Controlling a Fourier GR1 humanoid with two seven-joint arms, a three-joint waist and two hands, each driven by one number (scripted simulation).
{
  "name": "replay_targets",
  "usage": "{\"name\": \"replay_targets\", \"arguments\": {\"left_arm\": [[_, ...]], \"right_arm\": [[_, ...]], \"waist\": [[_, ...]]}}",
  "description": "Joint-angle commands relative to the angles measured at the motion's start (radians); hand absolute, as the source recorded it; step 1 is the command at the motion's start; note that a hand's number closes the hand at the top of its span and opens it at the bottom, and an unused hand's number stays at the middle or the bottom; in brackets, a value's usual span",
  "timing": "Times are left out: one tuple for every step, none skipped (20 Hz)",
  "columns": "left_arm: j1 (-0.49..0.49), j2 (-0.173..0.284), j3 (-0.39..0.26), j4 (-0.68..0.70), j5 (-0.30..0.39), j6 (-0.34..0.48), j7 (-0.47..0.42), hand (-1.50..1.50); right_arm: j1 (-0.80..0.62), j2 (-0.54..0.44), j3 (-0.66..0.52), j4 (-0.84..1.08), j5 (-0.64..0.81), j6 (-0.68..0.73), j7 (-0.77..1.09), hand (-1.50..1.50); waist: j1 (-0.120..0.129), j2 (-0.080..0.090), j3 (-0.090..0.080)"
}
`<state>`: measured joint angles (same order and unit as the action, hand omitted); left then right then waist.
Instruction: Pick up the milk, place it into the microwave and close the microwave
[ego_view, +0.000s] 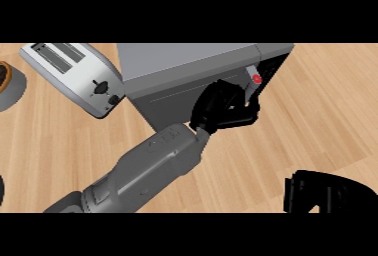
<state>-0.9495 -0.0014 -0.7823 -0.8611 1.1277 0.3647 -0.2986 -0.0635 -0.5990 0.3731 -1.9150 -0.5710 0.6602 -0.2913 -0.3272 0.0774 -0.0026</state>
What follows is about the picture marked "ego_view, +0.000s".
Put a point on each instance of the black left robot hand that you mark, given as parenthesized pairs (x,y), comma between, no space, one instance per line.
(222,110)

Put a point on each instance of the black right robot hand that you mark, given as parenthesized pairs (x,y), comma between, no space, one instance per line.
(334,193)

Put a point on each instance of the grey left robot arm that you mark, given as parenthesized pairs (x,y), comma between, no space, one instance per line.
(148,166)

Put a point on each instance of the grey microwave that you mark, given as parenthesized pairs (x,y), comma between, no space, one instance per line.
(186,66)

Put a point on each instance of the silver two-slot toaster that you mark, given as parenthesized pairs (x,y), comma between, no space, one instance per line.
(79,76)

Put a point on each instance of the grey round container brown rim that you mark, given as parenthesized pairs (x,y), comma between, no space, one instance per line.
(14,90)

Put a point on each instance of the dark rounded object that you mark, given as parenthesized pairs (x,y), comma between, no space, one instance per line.
(0,190)

